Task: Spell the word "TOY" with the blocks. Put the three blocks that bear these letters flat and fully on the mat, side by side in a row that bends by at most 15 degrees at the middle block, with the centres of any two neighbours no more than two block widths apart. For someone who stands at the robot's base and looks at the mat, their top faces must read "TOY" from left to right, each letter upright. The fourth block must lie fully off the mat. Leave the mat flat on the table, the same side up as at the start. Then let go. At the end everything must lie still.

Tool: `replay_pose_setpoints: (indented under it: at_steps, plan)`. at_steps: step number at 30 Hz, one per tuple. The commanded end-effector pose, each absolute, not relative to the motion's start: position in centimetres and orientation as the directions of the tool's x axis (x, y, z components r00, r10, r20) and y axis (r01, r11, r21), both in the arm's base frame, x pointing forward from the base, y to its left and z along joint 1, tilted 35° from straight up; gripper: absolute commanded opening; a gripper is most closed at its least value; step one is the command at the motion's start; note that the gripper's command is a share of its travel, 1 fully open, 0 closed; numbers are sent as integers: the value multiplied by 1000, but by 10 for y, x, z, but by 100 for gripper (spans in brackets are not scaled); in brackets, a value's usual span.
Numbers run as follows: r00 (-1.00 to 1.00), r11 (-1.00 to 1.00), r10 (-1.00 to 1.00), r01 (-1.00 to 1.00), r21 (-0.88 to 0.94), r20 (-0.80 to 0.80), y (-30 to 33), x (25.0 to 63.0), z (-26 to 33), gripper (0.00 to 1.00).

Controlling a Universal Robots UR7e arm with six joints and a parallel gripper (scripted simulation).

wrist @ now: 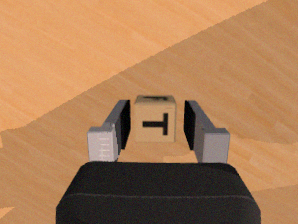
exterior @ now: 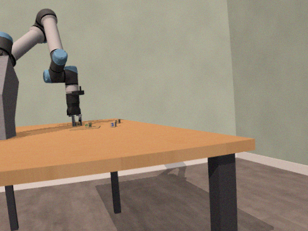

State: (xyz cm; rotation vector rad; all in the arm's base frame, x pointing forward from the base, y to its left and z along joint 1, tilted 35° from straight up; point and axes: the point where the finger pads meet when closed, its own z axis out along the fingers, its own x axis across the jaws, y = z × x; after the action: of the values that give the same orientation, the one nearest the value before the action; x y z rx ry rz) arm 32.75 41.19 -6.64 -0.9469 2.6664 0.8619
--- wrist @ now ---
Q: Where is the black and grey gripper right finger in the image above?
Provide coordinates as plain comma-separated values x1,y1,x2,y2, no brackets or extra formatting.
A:
183,100,231,164

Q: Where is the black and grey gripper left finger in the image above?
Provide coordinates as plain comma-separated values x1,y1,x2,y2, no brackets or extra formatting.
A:
87,100,131,162

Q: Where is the tan letter block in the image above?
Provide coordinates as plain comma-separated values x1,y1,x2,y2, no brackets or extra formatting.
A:
134,95,177,143

